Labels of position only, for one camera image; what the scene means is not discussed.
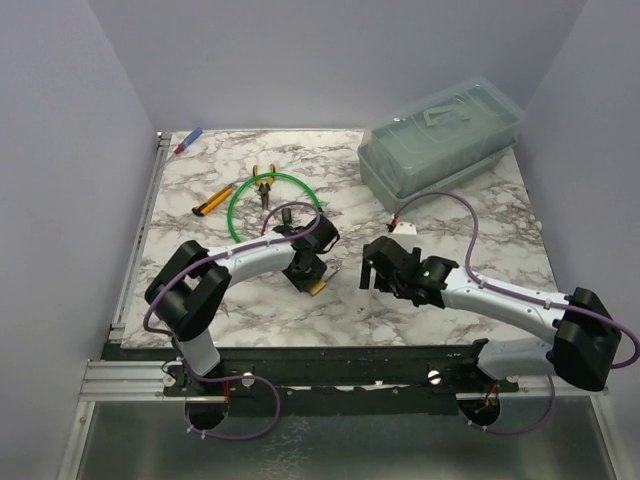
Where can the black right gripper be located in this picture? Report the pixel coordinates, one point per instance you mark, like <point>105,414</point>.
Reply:
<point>365,275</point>

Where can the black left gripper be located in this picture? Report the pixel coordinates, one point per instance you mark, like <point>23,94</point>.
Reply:
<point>304,282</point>

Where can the brass padlock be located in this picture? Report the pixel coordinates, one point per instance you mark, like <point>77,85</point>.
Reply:
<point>333,267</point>

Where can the green cable lock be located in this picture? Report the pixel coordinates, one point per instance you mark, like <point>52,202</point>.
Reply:
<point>230,217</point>

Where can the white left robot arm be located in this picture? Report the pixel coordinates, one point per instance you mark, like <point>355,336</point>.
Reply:
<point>191,286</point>

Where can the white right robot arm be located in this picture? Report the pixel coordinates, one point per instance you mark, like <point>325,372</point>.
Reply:
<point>570,336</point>

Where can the black T-shaped tool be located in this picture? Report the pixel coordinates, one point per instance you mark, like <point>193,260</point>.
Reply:
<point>286,217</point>

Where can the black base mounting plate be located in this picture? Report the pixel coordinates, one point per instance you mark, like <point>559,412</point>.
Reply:
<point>345,381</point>

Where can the yellow black utility knife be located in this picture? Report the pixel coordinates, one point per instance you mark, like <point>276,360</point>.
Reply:
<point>212,202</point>

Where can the translucent green plastic toolbox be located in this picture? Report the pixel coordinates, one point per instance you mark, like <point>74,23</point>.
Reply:
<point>438,142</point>

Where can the blue red screwdriver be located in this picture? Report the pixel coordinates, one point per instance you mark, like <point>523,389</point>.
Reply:
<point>187,141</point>

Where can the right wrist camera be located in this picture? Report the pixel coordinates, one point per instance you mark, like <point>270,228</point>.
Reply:
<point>402,228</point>

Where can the yellow handled pliers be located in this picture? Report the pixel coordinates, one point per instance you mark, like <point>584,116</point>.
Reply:
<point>264,186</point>

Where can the aluminium side rail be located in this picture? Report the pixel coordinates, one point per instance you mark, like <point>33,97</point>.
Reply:
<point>118,322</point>

